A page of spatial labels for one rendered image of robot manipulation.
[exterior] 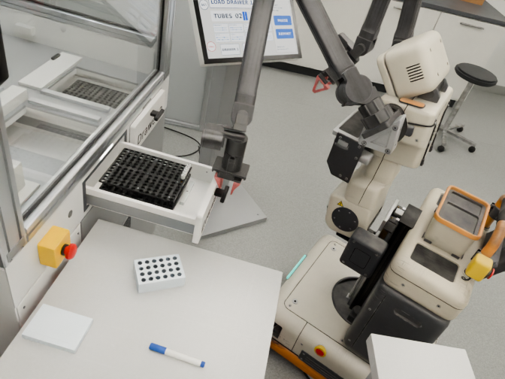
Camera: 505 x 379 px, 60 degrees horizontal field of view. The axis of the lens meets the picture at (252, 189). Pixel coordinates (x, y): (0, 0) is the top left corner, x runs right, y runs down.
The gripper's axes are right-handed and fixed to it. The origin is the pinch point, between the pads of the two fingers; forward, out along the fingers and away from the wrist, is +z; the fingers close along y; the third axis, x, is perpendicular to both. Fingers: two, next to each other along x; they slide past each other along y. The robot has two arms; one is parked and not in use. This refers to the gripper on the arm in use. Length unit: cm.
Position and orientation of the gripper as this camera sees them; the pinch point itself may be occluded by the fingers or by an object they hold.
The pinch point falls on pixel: (225, 189)
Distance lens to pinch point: 132.3
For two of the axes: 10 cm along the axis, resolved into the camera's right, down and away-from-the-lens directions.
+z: -2.1, 7.5, 6.2
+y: -9.6, -2.7, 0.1
